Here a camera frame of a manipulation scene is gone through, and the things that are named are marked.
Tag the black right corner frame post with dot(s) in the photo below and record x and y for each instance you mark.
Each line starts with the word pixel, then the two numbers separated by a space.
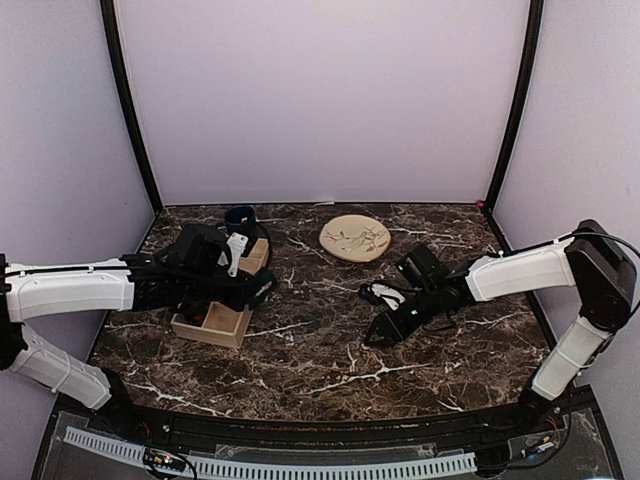
pixel 525 70

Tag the dark green sock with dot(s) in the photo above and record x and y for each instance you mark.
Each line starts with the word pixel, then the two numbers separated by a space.
pixel 265 282

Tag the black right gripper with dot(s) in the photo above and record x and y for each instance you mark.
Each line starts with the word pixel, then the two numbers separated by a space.
pixel 389 327

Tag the bird pattern ceramic plate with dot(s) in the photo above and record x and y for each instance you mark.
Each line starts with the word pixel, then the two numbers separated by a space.
pixel 355 238

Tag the black red yellow argyle sock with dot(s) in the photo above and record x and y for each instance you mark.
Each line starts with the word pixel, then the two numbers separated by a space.
pixel 194 315

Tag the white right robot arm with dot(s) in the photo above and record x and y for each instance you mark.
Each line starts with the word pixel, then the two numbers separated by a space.
pixel 600 266

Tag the black corner frame post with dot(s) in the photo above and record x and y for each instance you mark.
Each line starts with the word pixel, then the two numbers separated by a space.
pixel 525 70
pixel 126 101

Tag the blue enamel mug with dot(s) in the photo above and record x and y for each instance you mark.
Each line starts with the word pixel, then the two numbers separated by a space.
pixel 240 219

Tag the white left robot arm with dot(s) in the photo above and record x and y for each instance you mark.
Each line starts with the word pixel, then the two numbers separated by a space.
pixel 31 295

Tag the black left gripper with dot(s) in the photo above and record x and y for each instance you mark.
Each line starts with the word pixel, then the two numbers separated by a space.
pixel 245 287

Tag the black left corner frame post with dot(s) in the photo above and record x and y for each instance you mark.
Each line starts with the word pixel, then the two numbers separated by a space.
pixel 126 101

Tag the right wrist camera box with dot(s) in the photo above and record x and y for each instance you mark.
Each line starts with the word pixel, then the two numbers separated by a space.
pixel 379 293

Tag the wooden compartment box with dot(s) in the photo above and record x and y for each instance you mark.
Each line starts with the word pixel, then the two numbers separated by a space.
pixel 218 324

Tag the white slotted cable duct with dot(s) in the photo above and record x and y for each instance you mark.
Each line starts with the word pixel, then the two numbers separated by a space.
pixel 255 463

